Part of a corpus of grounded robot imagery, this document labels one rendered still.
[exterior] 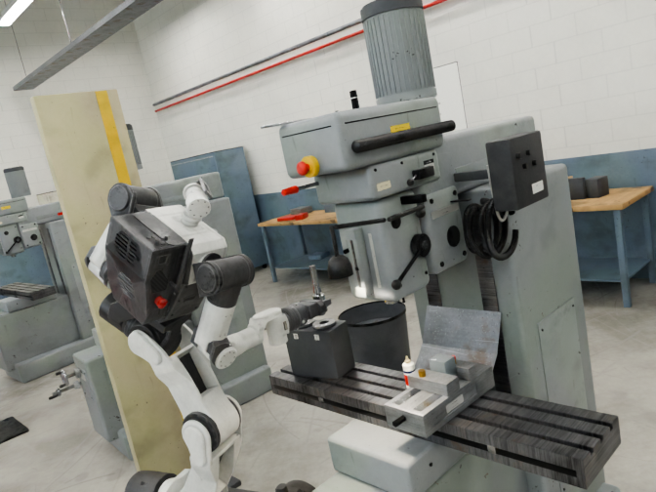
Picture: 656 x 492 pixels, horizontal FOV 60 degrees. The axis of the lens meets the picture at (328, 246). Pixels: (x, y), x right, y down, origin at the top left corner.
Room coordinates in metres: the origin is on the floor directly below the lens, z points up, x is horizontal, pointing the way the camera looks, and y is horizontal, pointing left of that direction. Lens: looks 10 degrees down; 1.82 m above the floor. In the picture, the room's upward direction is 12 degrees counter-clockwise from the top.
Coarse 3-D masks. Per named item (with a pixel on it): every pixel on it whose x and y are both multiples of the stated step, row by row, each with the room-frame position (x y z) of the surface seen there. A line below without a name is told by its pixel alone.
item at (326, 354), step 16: (320, 320) 2.07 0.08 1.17; (336, 320) 2.07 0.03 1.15; (288, 336) 2.08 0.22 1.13; (304, 336) 2.03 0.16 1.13; (320, 336) 1.98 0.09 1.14; (336, 336) 1.99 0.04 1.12; (288, 352) 2.09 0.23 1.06; (304, 352) 2.04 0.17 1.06; (320, 352) 1.99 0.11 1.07; (336, 352) 1.97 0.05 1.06; (304, 368) 2.05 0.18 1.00; (320, 368) 2.00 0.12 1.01; (336, 368) 1.96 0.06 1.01
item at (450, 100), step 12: (444, 72) 6.41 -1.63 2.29; (456, 72) 6.30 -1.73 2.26; (444, 84) 6.42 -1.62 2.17; (456, 84) 6.31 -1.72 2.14; (444, 96) 6.44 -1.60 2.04; (456, 96) 6.33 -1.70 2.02; (444, 108) 6.46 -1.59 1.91; (456, 108) 6.35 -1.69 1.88; (444, 120) 6.48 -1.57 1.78; (456, 120) 6.37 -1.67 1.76
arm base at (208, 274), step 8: (232, 256) 1.65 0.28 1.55; (240, 256) 1.63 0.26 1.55; (192, 264) 1.57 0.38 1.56; (200, 264) 1.55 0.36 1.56; (208, 264) 1.53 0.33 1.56; (216, 264) 1.53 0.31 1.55; (248, 264) 1.61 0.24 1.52; (200, 272) 1.54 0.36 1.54; (208, 272) 1.52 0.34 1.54; (216, 272) 1.51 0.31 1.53; (200, 280) 1.54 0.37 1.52; (208, 280) 1.52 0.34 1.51; (216, 280) 1.51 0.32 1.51; (200, 288) 1.55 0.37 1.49; (208, 288) 1.52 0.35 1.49; (216, 288) 1.51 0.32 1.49; (200, 296) 1.55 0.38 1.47
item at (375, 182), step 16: (400, 160) 1.68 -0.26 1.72; (416, 160) 1.73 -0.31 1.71; (432, 160) 1.78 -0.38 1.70; (320, 176) 1.73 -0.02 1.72; (336, 176) 1.68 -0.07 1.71; (352, 176) 1.63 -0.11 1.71; (368, 176) 1.59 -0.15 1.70; (384, 176) 1.62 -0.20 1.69; (400, 176) 1.67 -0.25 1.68; (432, 176) 1.77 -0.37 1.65; (320, 192) 1.74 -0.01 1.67; (336, 192) 1.69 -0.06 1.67; (352, 192) 1.64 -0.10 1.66; (368, 192) 1.59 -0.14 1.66; (384, 192) 1.61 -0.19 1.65
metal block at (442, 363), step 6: (438, 354) 1.66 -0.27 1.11; (444, 354) 1.65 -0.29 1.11; (432, 360) 1.63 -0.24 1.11; (438, 360) 1.62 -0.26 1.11; (444, 360) 1.61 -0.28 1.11; (450, 360) 1.62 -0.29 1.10; (432, 366) 1.63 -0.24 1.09; (438, 366) 1.61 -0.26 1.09; (444, 366) 1.60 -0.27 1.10; (450, 366) 1.61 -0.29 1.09; (444, 372) 1.60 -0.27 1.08; (450, 372) 1.61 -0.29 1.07; (456, 372) 1.63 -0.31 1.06
